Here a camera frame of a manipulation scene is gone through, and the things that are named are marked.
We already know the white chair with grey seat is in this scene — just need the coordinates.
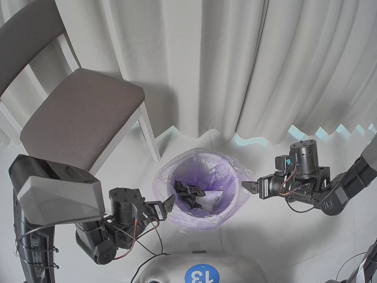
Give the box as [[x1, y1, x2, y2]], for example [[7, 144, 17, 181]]
[[0, 0, 161, 173]]

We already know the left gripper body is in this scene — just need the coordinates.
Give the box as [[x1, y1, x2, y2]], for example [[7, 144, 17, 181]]
[[144, 201, 169, 221]]

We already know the white trash bin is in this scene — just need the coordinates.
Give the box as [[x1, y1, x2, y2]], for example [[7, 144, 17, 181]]
[[170, 150, 241, 218]]

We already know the black cable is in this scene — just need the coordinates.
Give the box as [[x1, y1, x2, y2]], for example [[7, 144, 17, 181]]
[[130, 217, 171, 283], [285, 198, 320, 214], [335, 252, 369, 283]]

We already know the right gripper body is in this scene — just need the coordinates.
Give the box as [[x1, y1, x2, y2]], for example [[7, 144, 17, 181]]
[[258, 174, 291, 200]]

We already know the purple plastic bag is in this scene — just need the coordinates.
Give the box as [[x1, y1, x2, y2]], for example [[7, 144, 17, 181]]
[[151, 147, 255, 232]]

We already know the crumpled black plastic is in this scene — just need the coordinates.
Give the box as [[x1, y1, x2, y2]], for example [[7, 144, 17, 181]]
[[181, 196, 204, 210], [173, 180, 207, 200]]

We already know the white curtain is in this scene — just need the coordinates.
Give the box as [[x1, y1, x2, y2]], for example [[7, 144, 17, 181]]
[[234, 0, 377, 147], [0, 0, 269, 147]]

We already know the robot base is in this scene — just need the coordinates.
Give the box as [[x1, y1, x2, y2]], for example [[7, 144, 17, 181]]
[[141, 252, 267, 283]]

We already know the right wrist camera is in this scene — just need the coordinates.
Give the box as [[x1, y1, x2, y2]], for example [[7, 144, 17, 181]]
[[275, 155, 292, 176]]

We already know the white printed wrapper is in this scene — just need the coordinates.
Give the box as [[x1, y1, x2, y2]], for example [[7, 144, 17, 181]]
[[203, 189, 226, 214]]

